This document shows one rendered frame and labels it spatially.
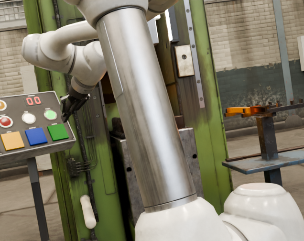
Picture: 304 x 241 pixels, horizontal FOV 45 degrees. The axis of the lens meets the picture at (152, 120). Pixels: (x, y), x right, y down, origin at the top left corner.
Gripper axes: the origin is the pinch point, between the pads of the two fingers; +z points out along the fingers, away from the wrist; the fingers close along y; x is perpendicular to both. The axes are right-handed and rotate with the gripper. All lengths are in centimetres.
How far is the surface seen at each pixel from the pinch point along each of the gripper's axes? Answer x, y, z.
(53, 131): 0.0, -1.8, 12.6
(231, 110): -20, 79, -13
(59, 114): 8.8, 4.4, 13.4
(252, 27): 274, 629, 238
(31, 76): 335, 201, 427
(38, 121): 6.7, -6.0, 13.4
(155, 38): 28, 57, -14
